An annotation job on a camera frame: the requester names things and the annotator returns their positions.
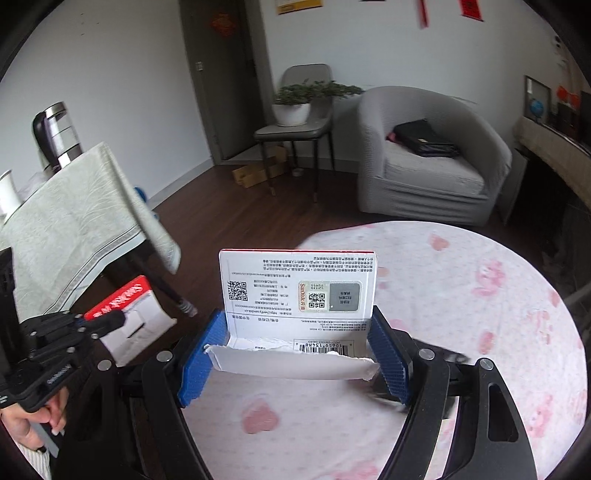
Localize beige fringed cabinet cover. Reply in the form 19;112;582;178
513;117;591;208

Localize white sandisk card packaging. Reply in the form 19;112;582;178
204;249;379;381

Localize red sandisk box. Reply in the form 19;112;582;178
84;275;176;367

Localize potted green plant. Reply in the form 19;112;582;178
273;80;365;127

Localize person left hand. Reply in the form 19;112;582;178
1;387;69;450

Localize framed globe picture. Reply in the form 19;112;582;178
523;75;551;124

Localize dark door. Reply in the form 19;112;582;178
178;1;270;165

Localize black dining table leg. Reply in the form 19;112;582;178
129;240;198;318

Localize right red couplet scroll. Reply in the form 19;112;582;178
460;0;483;22

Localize cardboard box on floor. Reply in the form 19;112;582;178
232;157;287;188

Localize pink cartoon tablecloth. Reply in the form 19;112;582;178
180;221;588;479

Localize black bag on armchair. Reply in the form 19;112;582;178
392;119;461;158

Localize grey armchair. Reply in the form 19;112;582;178
358;86;512;226

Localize steel electric kettle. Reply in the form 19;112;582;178
32;102;83;176

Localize grey dining chair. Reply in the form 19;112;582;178
254;63;337;202

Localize red chinese knot decoration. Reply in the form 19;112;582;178
417;0;429;28

